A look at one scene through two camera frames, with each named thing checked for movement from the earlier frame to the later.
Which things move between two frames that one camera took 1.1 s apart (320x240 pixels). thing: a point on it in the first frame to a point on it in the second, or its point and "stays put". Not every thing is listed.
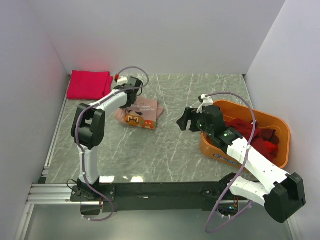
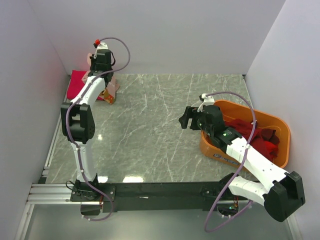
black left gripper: x=125 y=106 to x=93 y=61
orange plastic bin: x=234 y=111 stays put
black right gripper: x=189 y=114 stays put
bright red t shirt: x=273 y=148 stays put
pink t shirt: x=144 y=113 to x=109 y=93
